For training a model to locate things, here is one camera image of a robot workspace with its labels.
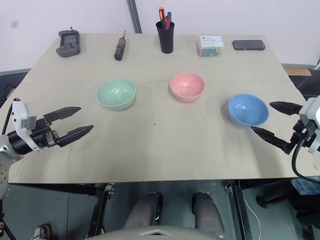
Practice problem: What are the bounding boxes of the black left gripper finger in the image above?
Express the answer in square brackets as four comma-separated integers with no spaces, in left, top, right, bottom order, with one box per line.
[43,106,82,124]
[58,124,95,148]

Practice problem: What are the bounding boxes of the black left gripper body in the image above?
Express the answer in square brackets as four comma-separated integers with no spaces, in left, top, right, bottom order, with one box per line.
[30,117,62,149]

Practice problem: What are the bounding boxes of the shoe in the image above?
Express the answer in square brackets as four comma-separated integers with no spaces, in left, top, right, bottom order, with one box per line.
[33,224,52,240]

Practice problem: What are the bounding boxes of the blue checkered cloth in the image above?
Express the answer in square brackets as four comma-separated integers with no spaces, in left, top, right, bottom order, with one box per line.
[290,175,320,196]

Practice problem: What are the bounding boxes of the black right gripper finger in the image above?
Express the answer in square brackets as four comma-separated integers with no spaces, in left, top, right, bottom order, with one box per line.
[250,126,293,155]
[269,100,304,117]

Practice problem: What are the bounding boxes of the black rectangular case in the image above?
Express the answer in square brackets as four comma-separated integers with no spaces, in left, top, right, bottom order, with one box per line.
[231,39,267,52]

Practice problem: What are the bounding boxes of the black chair base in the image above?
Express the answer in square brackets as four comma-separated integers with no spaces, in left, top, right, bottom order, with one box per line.
[255,184,320,240]

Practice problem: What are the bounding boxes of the orange marker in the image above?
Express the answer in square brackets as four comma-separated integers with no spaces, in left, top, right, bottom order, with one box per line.
[157,6,167,30]

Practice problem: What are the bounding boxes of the clear box of coloured pins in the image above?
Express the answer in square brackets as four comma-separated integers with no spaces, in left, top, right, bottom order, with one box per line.
[198,35,225,58]

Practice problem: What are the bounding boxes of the pink bowl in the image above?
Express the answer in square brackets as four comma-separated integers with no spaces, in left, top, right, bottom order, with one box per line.
[169,72,206,103]

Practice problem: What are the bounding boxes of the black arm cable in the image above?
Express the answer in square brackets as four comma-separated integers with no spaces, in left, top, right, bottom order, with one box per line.
[291,136,320,180]
[0,101,14,136]

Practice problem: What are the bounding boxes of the black pen cup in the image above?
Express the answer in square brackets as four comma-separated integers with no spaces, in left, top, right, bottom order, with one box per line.
[155,20,176,54]

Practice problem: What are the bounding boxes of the red pen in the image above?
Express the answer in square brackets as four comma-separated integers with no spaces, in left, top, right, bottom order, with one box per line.
[163,14,174,30]

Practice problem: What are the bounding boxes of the dark grey rounded robot leg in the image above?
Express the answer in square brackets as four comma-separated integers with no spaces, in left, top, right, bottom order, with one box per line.
[124,191,164,232]
[191,191,225,239]

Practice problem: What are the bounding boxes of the grey robot torso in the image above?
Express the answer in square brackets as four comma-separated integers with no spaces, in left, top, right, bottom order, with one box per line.
[82,224,227,240]

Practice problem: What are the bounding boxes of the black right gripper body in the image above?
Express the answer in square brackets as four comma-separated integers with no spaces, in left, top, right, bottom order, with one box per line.
[289,119,317,151]

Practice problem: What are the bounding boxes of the blue bowl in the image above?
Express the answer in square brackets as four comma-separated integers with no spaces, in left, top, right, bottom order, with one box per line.
[227,93,270,127]

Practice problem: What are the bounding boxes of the black table leg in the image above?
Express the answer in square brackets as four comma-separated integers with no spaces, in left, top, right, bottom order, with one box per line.
[84,182,115,237]
[224,180,254,240]

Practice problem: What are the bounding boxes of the black screwdriver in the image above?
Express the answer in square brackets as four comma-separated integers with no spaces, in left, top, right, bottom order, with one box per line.
[113,29,129,62]

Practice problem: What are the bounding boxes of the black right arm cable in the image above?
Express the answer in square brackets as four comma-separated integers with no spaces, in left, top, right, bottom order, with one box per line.
[291,136,320,180]

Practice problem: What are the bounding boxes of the grey metal pole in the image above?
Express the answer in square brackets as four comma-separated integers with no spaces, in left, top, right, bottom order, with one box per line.
[126,0,143,34]

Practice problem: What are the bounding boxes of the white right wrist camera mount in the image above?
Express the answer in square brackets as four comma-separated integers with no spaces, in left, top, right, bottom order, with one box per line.
[298,96,320,154]

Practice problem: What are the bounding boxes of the white floor cable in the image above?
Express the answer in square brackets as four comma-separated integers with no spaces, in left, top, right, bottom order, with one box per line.
[243,196,262,240]

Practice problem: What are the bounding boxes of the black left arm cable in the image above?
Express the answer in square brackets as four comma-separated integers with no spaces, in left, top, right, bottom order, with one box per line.
[0,101,14,136]

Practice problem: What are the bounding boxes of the green bowl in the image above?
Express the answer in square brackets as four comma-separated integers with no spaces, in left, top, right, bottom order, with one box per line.
[95,78,138,111]

